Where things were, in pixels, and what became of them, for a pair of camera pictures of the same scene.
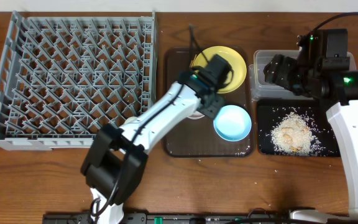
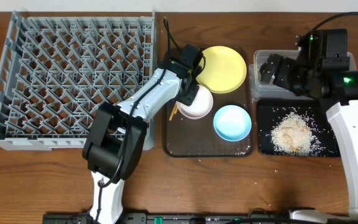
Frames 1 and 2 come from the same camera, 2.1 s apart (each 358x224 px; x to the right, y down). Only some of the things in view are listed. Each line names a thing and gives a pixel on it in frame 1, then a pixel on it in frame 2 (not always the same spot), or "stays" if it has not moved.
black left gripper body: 214,106 -> 190,94
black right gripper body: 286,73 stays
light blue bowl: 232,122 stays
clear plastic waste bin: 260,87 stays
